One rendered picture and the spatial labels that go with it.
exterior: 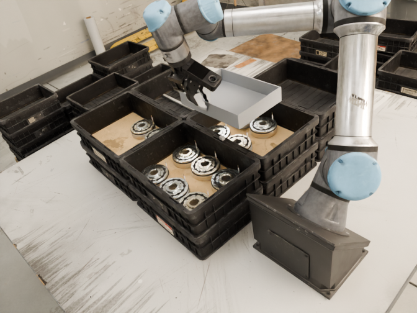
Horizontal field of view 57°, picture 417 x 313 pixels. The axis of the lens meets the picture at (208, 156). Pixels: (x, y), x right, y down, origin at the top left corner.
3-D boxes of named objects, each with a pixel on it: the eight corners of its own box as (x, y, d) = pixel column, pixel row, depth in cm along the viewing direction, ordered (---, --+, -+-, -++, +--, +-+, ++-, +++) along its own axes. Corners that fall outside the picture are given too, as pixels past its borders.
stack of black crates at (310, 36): (363, 73, 301) (367, 31, 280) (343, 90, 287) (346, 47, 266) (318, 63, 326) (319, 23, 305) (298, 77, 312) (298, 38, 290)
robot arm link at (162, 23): (171, 8, 92) (139, 21, 94) (188, 45, 100) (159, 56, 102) (170, -8, 97) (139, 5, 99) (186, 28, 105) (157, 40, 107)
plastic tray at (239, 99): (281, 100, 123) (281, 87, 120) (239, 129, 114) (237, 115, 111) (222, 80, 140) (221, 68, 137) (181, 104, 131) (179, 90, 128)
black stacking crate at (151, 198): (264, 188, 126) (262, 162, 119) (197, 243, 113) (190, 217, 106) (189, 144, 152) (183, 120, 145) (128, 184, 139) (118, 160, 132)
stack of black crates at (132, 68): (142, 88, 342) (128, 40, 314) (163, 97, 323) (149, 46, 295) (105, 109, 322) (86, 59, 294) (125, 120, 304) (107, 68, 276)
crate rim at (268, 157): (321, 122, 134) (321, 116, 132) (263, 166, 120) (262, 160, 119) (239, 90, 159) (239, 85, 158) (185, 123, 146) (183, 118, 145)
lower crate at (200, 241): (267, 210, 133) (265, 185, 126) (203, 265, 120) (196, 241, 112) (194, 164, 159) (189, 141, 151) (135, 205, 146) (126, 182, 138)
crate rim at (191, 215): (263, 166, 120) (262, 160, 119) (191, 222, 107) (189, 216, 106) (185, 123, 146) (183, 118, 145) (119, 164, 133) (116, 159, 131)
